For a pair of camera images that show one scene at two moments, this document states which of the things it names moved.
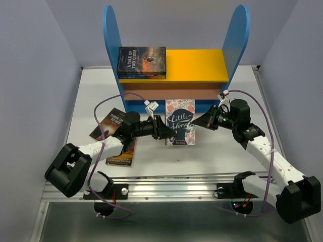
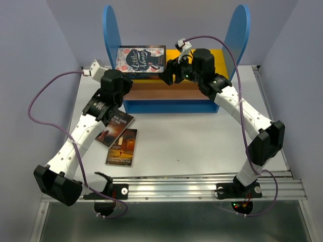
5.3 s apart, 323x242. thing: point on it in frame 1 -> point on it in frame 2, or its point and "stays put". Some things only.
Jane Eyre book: x=142 y=77 stays put
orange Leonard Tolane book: x=124 y=159 stays put
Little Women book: x=179 y=113 -> x=140 y=59
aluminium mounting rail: x=162 y=189 stays put
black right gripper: x=207 y=120 -> x=171 y=65
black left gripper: x=160 y=130 -> x=128 y=84
